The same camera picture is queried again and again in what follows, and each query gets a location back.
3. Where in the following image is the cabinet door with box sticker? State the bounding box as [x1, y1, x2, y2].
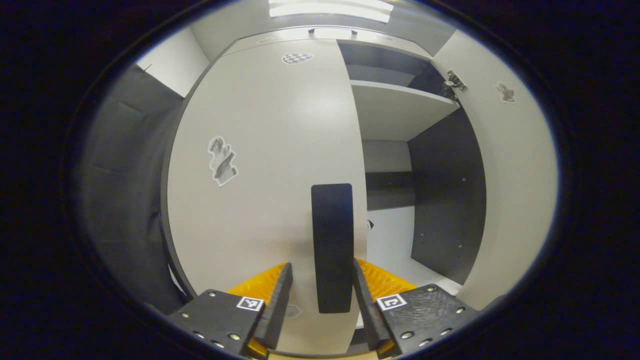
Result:
[432, 30, 558, 311]

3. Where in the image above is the large ceiling light panel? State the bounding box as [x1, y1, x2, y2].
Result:
[268, 0, 395, 23]

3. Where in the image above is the grey cabinet drawer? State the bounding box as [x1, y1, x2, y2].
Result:
[222, 27, 433, 61]

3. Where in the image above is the metal drawer handle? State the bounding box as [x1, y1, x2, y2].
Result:
[307, 27, 358, 38]

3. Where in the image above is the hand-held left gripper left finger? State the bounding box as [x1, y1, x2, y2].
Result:
[166, 262, 294, 358]

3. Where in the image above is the cabinet door with checkered sticker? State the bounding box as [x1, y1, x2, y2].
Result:
[166, 39, 368, 356]

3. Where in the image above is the grey double-door shoe cabinet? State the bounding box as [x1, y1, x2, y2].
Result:
[160, 26, 488, 358]

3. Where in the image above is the black backdrop cloth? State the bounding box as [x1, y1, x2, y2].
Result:
[75, 65, 196, 316]

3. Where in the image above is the metal door hinge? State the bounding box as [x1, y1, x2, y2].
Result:
[442, 70, 468, 96]

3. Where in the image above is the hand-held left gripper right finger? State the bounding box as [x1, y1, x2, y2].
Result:
[352, 258, 480, 358]

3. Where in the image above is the black door handle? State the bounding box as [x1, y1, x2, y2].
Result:
[311, 183, 355, 314]

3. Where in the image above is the white cabinet shelf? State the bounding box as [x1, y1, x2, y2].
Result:
[345, 64, 418, 87]
[350, 80, 460, 142]
[395, 257, 463, 296]

